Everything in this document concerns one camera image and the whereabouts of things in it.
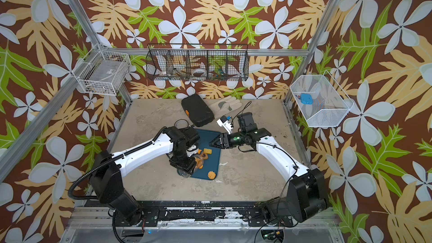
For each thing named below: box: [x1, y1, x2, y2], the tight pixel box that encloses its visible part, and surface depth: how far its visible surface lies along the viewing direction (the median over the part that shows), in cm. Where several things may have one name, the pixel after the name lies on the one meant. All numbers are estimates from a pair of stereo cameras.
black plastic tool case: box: [181, 93, 215, 128], surface depth 109 cm
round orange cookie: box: [207, 170, 217, 180], surface depth 87 cm
